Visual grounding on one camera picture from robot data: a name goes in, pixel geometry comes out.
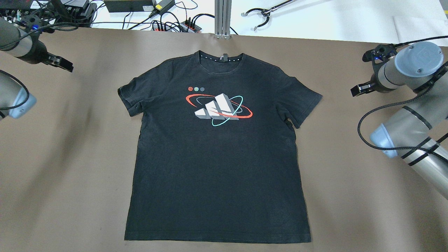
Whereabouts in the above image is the red black usb hub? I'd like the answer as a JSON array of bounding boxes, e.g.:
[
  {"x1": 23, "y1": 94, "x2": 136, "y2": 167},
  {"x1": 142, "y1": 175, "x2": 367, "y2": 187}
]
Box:
[{"x1": 149, "y1": 20, "x2": 203, "y2": 33}]

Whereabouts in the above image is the grabber reacher tool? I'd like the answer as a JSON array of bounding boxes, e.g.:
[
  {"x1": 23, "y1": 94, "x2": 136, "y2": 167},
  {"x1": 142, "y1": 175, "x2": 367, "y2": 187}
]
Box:
[{"x1": 241, "y1": 0, "x2": 295, "y2": 31}]

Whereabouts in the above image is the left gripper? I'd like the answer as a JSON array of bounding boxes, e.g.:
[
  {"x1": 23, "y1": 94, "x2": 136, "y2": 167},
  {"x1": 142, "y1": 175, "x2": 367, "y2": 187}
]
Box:
[{"x1": 29, "y1": 42, "x2": 73, "y2": 73}]

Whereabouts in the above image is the aluminium frame post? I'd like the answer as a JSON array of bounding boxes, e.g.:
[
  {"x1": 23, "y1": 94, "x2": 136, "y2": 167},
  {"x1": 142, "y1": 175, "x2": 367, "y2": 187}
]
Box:
[{"x1": 214, "y1": 0, "x2": 232, "y2": 40}]

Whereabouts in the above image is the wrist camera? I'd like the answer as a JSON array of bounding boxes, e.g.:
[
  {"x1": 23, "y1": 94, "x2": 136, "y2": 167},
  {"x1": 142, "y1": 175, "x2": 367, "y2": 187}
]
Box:
[
  {"x1": 362, "y1": 44, "x2": 397, "y2": 66},
  {"x1": 16, "y1": 14, "x2": 55, "y2": 34}
]

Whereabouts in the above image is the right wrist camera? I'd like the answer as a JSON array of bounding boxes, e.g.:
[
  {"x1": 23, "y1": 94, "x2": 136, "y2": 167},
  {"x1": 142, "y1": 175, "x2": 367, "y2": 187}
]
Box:
[{"x1": 362, "y1": 44, "x2": 397, "y2": 66}]

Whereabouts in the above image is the black power adapter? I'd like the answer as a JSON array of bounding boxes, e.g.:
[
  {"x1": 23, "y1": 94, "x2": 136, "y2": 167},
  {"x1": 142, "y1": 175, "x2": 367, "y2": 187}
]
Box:
[{"x1": 148, "y1": 0, "x2": 175, "y2": 18}]

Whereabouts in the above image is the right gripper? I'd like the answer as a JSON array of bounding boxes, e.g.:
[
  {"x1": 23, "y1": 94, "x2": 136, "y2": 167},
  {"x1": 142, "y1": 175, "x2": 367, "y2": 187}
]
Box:
[{"x1": 351, "y1": 64, "x2": 396, "y2": 97}]

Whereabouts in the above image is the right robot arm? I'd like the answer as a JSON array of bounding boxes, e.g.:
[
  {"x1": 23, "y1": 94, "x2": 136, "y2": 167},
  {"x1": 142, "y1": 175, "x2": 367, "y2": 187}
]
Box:
[{"x1": 351, "y1": 41, "x2": 448, "y2": 198}]

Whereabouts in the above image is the black flat box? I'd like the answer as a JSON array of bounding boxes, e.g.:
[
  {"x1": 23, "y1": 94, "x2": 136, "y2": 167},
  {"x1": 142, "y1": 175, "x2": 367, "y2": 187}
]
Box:
[{"x1": 104, "y1": 0, "x2": 157, "y2": 13}]

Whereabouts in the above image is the black graphic t-shirt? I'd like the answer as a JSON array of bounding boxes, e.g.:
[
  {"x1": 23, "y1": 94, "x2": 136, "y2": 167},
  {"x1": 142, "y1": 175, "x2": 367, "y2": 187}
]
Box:
[{"x1": 117, "y1": 51, "x2": 322, "y2": 244}]

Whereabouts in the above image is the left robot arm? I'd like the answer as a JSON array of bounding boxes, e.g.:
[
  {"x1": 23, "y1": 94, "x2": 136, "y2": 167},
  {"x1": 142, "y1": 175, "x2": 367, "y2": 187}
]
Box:
[{"x1": 0, "y1": 14, "x2": 73, "y2": 119}]

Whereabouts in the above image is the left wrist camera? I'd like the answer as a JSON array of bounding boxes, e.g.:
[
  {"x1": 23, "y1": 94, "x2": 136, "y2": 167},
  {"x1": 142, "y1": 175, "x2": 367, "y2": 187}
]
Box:
[{"x1": 16, "y1": 14, "x2": 55, "y2": 34}]

